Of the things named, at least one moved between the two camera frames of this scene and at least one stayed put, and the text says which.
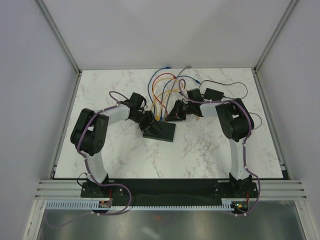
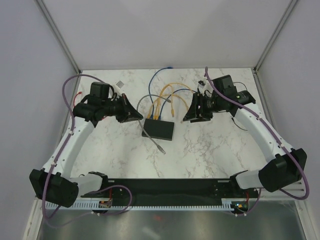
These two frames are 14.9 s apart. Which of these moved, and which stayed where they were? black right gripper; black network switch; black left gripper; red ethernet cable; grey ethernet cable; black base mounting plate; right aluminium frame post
Moved: black right gripper; black left gripper; grey ethernet cable; red ethernet cable
Stayed: black base mounting plate; right aluminium frame post; black network switch
